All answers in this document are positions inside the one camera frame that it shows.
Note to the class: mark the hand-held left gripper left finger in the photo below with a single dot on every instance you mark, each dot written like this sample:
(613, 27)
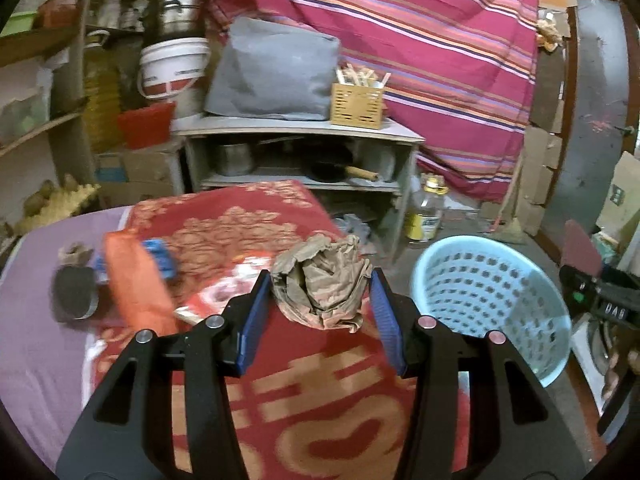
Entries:
(252, 325)

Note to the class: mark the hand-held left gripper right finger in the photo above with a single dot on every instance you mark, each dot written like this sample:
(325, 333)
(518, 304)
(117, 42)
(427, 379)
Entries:
(387, 320)

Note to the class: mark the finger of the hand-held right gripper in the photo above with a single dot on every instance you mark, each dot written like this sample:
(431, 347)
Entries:
(577, 287)

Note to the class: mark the dark red wrapper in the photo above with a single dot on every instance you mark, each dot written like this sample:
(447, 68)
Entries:
(582, 250)

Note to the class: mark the red and white wrapper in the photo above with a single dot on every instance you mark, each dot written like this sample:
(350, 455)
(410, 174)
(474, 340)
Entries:
(210, 295)

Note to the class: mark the brown paper bag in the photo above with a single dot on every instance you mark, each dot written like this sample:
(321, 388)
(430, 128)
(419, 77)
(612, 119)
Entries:
(320, 285)

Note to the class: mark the light blue plastic basket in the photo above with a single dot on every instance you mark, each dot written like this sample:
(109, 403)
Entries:
(480, 285)

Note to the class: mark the blue wrapper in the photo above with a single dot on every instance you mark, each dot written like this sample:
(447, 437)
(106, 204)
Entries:
(160, 257)

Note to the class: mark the black round tin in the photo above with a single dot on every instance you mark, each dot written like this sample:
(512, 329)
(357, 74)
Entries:
(72, 290)

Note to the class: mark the person's right hand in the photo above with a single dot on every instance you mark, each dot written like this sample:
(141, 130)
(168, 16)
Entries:
(615, 372)

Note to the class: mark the straw broom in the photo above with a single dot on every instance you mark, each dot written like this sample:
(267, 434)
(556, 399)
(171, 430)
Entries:
(512, 232)

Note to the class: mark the clear oil bottle yellow cap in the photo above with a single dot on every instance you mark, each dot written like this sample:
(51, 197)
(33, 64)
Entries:
(425, 220)

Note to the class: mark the red patterned towel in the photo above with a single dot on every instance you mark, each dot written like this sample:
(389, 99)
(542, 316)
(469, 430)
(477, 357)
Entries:
(320, 410)

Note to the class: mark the small steel pot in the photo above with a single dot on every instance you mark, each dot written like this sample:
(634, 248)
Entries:
(235, 160)

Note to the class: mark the grey low cabinet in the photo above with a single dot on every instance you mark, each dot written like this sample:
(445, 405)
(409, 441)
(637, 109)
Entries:
(300, 127)

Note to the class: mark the yellow utensil holder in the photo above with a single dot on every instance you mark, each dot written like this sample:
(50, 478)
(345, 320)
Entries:
(357, 107)

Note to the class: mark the purple towel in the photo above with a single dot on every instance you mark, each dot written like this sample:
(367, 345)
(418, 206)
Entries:
(40, 385)

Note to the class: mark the egg tray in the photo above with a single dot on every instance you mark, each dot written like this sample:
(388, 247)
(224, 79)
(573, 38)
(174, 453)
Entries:
(65, 205)

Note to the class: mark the red plastic basket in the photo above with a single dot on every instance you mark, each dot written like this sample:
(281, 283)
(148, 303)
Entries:
(145, 127)

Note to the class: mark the bundle of chopsticks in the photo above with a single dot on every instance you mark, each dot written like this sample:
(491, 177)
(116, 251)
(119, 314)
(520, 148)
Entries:
(360, 77)

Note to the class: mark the grey fabric bag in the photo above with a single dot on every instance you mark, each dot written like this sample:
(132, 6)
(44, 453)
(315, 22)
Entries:
(275, 70)

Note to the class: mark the yellow oil jug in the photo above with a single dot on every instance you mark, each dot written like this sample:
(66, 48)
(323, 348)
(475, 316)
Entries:
(102, 105)

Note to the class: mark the white plastic bucket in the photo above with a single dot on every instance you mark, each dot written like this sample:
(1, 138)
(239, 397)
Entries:
(175, 67)

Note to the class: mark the red striped sheet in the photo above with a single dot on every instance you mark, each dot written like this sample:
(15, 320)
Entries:
(425, 50)

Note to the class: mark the clear plastic container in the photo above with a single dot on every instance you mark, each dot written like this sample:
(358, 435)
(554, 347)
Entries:
(25, 110)

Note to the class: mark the large steel pot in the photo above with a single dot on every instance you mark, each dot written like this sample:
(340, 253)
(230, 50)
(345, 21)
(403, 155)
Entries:
(180, 15)

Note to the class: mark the white plastic jar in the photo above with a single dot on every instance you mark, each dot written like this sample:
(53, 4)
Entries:
(135, 17)
(110, 12)

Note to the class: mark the wooden shelf unit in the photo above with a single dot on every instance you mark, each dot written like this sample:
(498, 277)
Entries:
(35, 45)

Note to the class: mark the small red basket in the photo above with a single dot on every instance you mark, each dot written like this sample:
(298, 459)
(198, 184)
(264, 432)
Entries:
(60, 12)

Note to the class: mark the green plastic tray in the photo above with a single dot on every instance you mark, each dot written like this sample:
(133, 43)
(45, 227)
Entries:
(17, 22)

